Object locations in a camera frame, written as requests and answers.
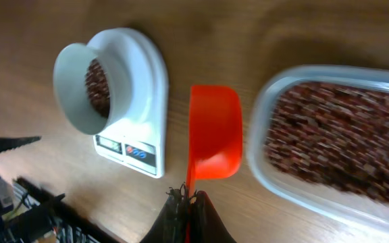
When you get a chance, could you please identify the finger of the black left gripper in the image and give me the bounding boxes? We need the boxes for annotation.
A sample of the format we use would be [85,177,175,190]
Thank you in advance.
[0,135,43,159]

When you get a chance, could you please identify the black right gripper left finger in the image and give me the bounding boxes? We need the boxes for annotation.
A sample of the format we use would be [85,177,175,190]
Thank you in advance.
[140,184,190,243]

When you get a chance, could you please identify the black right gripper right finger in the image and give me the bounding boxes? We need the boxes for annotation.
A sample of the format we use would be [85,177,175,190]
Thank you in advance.
[189,190,236,243]

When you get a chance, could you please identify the red plastic scoop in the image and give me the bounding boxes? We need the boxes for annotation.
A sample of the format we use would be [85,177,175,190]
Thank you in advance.
[185,85,243,242]

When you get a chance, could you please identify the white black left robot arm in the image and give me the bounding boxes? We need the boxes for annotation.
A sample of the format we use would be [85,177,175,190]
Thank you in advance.
[0,177,117,242]

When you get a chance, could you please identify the white digital kitchen scale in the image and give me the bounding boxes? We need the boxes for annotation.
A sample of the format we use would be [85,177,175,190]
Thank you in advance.
[88,28,169,178]

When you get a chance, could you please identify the white round bowl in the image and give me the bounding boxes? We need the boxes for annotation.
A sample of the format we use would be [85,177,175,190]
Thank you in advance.
[53,30,134,135]

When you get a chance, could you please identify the clear plastic bean container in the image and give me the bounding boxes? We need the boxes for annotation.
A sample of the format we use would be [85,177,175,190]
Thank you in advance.
[247,64,389,240]

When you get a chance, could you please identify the red adzuki beans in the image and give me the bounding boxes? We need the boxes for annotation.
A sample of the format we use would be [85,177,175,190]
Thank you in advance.
[84,59,389,207]

